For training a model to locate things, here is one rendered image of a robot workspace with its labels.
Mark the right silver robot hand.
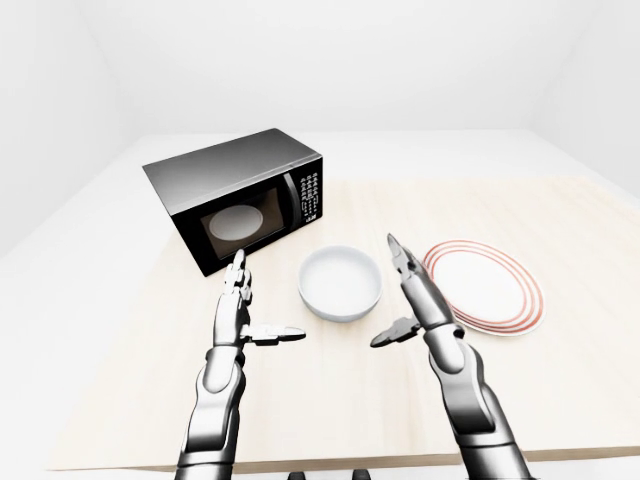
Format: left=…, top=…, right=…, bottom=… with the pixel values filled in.
left=369, top=232, right=464, bottom=350

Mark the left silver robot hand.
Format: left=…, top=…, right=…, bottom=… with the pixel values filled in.
left=211, top=248, right=307, bottom=352

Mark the white plate with red rings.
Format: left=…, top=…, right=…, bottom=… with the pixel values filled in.
left=421, top=240, right=545, bottom=339

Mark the white bowl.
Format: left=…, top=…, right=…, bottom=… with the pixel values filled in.
left=297, top=244, right=384, bottom=324

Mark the white microwave turntable plate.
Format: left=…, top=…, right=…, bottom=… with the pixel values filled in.
left=207, top=205, right=265, bottom=243

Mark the black microwave oven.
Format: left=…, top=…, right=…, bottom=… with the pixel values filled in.
left=142, top=128, right=324, bottom=279

